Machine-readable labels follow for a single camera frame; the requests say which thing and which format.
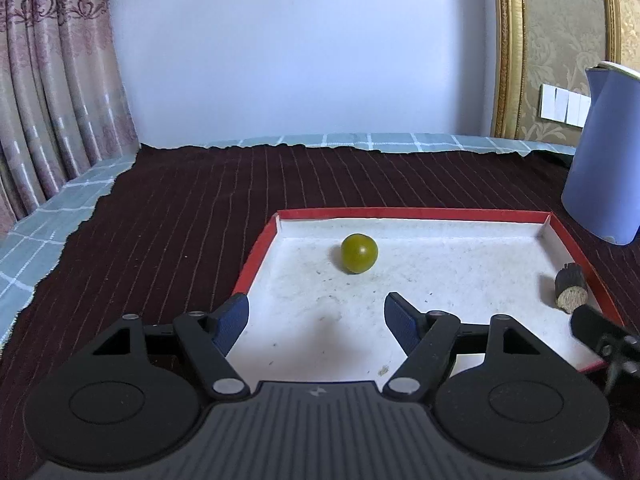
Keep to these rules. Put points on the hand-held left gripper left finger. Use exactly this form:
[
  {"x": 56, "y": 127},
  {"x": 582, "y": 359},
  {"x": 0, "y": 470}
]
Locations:
[{"x": 232, "y": 322}]

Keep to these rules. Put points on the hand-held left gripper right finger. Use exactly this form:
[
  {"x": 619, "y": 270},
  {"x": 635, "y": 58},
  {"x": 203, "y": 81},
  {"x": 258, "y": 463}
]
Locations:
[{"x": 400, "y": 317}]

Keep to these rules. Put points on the white wall switch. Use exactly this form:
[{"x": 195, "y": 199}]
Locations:
[
  {"x": 553, "y": 102},
  {"x": 579, "y": 110}
]

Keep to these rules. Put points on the brown cylindrical stem piece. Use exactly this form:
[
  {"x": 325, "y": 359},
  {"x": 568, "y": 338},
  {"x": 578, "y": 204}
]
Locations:
[{"x": 570, "y": 290}]

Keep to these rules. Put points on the blue kettle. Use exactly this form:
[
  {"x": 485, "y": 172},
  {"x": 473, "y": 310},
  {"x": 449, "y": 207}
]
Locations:
[{"x": 600, "y": 160}]

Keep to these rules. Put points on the pink patterned curtain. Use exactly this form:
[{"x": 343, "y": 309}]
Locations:
[{"x": 50, "y": 85}]

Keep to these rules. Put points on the red-rimmed white cardboard tray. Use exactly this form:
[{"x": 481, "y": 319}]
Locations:
[{"x": 325, "y": 310}]

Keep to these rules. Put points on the light blue checked tablecloth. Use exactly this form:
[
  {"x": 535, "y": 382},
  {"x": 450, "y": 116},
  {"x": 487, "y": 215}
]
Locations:
[{"x": 40, "y": 240}]

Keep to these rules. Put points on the gold wall moulding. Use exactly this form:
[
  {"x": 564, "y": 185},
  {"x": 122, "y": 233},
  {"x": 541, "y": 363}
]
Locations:
[
  {"x": 510, "y": 50},
  {"x": 611, "y": 10}
]

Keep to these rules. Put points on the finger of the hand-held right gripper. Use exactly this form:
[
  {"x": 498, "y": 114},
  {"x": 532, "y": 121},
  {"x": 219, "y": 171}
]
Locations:
[{"x": 592, "y": 327}]

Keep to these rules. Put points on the small green round fruit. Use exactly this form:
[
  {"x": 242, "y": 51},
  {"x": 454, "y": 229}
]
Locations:
[{"x": 359, "y": 253}]

